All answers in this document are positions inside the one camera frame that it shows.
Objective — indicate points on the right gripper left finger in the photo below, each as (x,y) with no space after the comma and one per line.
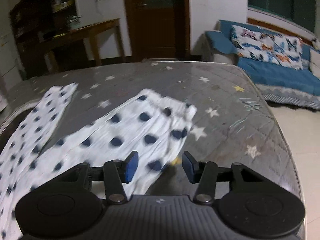
(113,174)

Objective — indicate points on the grey star tablecloth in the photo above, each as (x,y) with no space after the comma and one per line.
(233,123)

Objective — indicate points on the butterfly print pillow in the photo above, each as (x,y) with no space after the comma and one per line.
(279,49)

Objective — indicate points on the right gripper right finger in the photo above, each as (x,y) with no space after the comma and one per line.
(207,174)

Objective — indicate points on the glass jar on table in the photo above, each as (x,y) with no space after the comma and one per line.
(74,22)

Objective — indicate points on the green framed window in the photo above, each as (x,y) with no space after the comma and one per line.
(300,12)

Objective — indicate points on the wooden side table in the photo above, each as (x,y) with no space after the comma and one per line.
(91,32)

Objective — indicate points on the dark wooden shelf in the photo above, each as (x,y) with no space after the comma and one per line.
(34,22)

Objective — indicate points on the brown wooden door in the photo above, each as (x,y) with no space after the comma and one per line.
(158,29)

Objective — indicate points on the white polka dot garment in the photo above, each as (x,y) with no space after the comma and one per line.
(154,126)

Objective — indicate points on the beige cushion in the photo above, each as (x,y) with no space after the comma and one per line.
(315,63)

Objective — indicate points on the blue sofa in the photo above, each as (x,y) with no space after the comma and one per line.
(277,83)

